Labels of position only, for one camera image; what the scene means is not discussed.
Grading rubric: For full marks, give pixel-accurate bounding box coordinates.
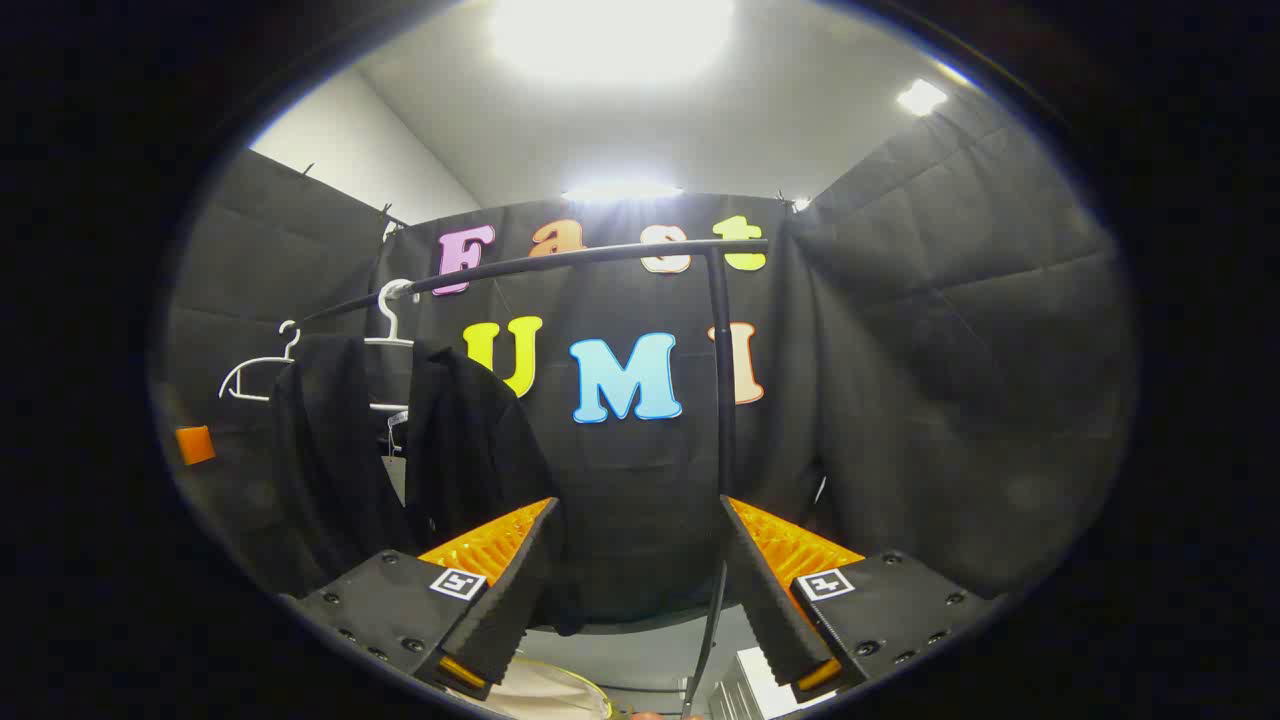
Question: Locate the black knit garment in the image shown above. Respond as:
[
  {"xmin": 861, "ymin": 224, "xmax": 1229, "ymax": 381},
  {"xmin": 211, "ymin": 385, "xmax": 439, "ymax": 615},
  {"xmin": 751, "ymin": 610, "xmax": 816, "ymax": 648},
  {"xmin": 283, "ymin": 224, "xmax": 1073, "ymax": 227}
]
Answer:
[{"xmin": 268, "ymin": 333, "xmax": 411, "ymax": 596}]

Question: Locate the large ceiling light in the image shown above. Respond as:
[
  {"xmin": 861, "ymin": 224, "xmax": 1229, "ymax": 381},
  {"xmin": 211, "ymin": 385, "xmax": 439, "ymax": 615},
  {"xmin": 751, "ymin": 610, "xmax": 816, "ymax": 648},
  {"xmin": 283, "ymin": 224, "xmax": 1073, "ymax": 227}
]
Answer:
[{"xmin": 490, "ymin": 0, "xmax": 736, "ymax": 86}]

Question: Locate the ceiling light strip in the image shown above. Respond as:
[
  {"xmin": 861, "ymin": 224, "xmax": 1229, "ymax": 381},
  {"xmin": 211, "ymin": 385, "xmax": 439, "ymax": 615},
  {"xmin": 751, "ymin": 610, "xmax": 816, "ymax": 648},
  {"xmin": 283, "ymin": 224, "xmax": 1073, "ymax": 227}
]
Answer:
[{"xmin": 560, "ymin": 180, "xmax": 686, "ymax": 204}]

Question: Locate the black clothes rack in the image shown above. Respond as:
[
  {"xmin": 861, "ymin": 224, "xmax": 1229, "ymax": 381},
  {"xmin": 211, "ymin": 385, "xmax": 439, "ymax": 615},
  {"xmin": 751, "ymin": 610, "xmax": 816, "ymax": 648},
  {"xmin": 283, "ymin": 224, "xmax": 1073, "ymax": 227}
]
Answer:
[{"xmin": 295, "ymin": 238, "xmax": 771, "ymax": 719}]

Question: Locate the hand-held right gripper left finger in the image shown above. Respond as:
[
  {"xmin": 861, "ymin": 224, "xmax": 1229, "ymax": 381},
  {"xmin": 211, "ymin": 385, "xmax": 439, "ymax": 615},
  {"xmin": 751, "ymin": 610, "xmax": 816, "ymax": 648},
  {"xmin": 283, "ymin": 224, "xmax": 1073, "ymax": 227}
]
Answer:
[{"xmin": 290, "ymin": 497, "xmax": 561, "ymax": 701}]

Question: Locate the laundry hamper with yellow rim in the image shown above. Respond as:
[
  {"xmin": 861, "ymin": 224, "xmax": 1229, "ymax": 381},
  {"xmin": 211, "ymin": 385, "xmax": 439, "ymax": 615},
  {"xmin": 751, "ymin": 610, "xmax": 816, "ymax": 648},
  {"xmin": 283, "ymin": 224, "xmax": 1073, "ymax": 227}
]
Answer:
[{"xmin": 480, "ymin": 650, "xmax": 613, "ymax": 720}]

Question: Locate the black backdrop cloth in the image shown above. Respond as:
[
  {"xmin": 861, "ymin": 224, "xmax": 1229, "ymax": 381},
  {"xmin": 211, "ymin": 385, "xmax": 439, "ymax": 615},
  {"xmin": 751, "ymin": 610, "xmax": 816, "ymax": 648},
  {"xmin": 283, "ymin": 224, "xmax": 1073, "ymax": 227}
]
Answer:
[{"xmin": 155, "ymin": 85, "xmax": 1136, "ymax": 641}]

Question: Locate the white clothes hanger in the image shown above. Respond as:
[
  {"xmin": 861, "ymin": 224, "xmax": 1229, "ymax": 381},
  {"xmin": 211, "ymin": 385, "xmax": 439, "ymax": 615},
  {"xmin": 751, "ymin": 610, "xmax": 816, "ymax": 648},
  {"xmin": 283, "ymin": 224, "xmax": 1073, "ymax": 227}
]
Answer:
[
  {"xmin": 363, "ymin": 278, "xmax": 417, "ymax": 414},
  {"xmin": 218, "ymin": 320, "xmax": 301, "ymax": 403}
]

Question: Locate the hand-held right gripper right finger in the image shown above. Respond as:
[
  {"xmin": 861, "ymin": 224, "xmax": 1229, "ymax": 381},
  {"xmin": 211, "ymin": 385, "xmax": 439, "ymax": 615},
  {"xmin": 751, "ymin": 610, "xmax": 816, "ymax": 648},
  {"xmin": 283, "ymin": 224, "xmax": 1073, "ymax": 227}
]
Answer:
[{"xmin": 720, "ymin": 495, "xmax": 1001, "ymax": 696}]

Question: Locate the white cabinet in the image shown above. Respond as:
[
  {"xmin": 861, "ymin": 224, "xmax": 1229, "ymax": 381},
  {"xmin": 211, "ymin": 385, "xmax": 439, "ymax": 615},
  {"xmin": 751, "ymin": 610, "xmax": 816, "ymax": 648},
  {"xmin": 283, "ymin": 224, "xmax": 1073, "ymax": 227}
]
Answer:
[{"xmin": 708, "ymin": 648, "xmax": 836, "ymax": 720}]

